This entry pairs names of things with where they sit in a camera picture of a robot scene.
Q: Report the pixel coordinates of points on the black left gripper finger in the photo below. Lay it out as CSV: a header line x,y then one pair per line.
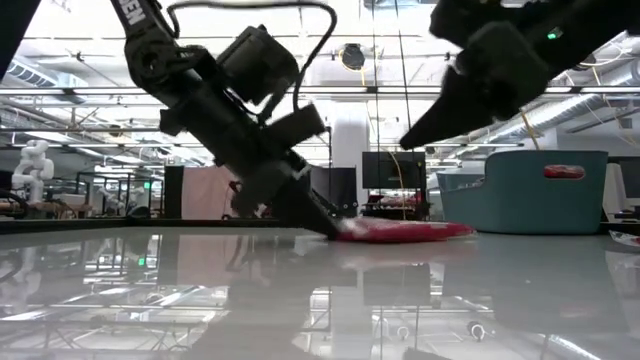
x,y
252,192
310,210

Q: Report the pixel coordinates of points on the tall black panel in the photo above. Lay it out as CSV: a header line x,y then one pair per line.
x,y
173,192

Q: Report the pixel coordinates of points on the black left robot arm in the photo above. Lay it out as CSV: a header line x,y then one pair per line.
x,y
150,55

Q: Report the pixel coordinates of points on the pink curtain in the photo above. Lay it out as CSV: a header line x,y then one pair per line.
x,y
205,192

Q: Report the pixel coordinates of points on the teal plastic basket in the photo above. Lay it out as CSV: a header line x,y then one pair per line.
x,y
520,205

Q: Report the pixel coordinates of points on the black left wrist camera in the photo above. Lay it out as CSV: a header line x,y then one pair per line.
x,y
257,65

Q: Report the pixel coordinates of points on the black aluminium table frame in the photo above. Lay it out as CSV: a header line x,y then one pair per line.
x,y
75,223

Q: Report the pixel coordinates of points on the white building column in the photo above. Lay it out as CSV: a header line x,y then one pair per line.
x,y
350,130

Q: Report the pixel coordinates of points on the small white robot arm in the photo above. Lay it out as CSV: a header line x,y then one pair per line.
x,y
112,197

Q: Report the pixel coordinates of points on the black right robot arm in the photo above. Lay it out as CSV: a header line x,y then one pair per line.
x,y
590,25

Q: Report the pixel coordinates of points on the large white robot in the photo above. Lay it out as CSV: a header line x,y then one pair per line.
x,y
32,170

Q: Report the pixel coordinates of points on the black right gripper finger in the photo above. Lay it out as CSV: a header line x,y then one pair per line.
x,y
450,115

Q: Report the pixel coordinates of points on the black desk monitor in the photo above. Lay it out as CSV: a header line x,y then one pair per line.
x,y
630,175

